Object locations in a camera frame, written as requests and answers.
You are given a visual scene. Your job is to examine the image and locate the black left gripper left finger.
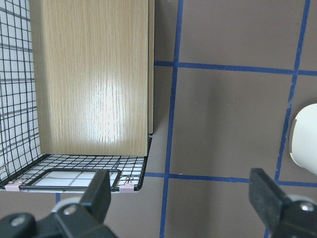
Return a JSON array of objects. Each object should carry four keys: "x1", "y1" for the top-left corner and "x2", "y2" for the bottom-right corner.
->
[{"x1": 80, "y1": 170, "x2": 111, "y2": 223}]

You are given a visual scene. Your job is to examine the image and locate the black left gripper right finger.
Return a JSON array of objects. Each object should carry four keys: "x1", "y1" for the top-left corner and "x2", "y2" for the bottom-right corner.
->
[{"x1": 248, "y1": 168, "x2": 291, "y2": 228}]

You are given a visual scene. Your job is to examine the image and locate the white two-slot toaster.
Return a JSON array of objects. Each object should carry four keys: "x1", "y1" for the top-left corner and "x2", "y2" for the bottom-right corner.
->
[{"x1": 289, "y1": 104, "x2": 317, "y2": 175}]

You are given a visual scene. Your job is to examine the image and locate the wire basket with wooden shelf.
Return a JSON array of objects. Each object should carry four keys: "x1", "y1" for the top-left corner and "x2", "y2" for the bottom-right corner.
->
[{"x1": 0, "y1": 0, "x2": 155, "y2": 193}]

